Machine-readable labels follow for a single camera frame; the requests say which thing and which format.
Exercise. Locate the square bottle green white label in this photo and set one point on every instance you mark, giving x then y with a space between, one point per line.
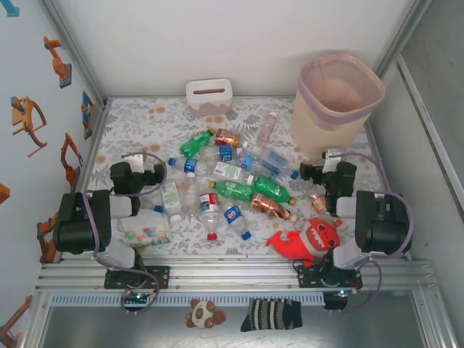
170 197
228 171

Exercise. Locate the clear blue-label bottle blue cap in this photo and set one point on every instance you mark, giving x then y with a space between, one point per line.
190 165

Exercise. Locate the small orange label bottle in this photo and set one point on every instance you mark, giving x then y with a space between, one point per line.
319 204

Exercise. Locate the clear bottle blue printed text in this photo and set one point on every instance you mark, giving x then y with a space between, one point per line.
275 159

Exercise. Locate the beige ribbed waste bin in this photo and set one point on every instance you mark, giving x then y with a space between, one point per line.
322 137

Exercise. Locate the clear unlabelled bottle white cap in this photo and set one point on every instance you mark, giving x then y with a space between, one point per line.
190 195

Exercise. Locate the crushed green bottle yellow cap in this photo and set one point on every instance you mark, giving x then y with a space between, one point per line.
270 187

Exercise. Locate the green plastic bottle yellow cap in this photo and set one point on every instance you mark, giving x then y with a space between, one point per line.
194 143

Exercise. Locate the copper label crushed bottle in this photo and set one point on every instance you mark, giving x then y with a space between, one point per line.
268 204

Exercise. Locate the pink clear plastic bottle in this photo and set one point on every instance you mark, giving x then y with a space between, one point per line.
266 130

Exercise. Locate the clear bottle red label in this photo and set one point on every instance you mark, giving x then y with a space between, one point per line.
209 203

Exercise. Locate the clear bottle light blue label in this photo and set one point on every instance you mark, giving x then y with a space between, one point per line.
249 162

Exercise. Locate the clear blue-label bottle white cap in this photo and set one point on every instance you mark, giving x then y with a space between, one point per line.
224 153

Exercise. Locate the red gold label bottle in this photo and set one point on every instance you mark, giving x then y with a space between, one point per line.
226 137

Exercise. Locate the clear Pepsi bottle blue cap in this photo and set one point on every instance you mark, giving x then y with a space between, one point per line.
232 214

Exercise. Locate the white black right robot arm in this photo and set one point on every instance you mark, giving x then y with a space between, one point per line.
380 224

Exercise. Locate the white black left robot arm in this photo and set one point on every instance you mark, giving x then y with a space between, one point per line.
76 224

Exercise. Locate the pink purple bin liner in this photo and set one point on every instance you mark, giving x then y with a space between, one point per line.
337 90

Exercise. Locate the clear unlabelled bottle blue cap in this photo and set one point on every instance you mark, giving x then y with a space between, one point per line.
158 208

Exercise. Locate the plastic bag of bottle caps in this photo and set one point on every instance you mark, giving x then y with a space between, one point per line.
145 230

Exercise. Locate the red shark plush toy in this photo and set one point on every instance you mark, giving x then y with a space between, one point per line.
301 246

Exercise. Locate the floral table mat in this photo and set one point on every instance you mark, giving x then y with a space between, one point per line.
257 232

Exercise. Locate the white pink tissue box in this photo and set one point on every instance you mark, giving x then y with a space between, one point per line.
208 95

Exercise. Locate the small circuit board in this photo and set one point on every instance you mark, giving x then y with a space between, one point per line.
137 296
342 292

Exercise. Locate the brown white panda plush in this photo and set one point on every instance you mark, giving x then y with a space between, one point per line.
203 313

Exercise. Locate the black white striped sock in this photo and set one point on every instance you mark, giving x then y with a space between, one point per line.
272 314

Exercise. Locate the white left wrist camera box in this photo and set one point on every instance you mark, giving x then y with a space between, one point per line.
135 160

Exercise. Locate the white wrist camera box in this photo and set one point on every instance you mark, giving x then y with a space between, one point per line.
135 160
330 159

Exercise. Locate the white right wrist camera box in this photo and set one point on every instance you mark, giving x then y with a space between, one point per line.
330 159

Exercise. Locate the blue orange wall model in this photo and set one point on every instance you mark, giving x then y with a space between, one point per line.
87 112

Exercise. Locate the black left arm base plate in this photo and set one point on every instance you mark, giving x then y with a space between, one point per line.
161 275

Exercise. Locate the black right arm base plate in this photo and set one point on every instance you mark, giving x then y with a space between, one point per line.
308 277

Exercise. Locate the orange gripper wall model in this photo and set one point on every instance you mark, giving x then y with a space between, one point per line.
21 119

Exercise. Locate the orange block wall model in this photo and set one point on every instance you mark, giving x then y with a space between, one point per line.
3 194

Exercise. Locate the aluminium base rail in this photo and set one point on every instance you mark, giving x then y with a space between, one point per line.
235 275

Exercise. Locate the aluminium frame post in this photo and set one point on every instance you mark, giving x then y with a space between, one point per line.
72 47
402 40

